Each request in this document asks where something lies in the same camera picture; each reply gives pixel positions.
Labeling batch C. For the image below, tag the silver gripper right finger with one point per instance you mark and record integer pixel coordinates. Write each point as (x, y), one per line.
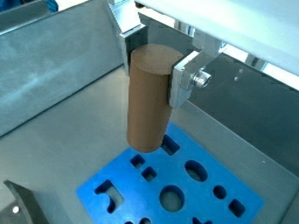
(189, 72)

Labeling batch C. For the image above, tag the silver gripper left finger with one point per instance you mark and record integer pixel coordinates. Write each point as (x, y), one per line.
(131, 30)

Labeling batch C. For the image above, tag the brown wooden cylinder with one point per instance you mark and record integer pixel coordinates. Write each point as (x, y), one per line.
(149, 108)

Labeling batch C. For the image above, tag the blue shape sorter board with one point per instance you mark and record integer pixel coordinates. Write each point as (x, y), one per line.
(174, 186)

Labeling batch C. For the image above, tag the dark grey corner bracket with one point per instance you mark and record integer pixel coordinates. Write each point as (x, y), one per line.
(24, 210)

